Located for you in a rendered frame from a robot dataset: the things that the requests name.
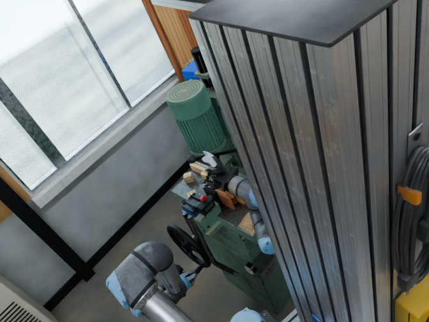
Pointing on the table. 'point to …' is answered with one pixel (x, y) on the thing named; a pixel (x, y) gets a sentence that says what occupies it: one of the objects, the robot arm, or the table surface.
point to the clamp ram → (212, 195)
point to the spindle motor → (196, 117)
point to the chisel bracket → (225, 161)
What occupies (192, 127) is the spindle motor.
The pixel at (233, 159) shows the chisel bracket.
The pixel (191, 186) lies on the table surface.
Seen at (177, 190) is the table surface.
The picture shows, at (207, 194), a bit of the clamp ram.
